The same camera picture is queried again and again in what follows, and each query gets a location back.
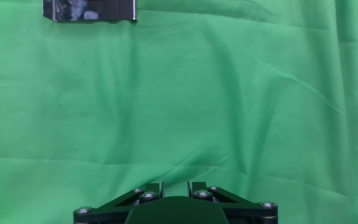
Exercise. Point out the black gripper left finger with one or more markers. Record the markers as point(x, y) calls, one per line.
point(104, 214)

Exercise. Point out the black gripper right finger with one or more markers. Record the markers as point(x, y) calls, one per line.
point(250, 213)

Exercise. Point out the chrome toilet paper holder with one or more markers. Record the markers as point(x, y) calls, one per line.
point(89, 11)

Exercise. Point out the green cloth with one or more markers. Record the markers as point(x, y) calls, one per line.
point(166, 109)

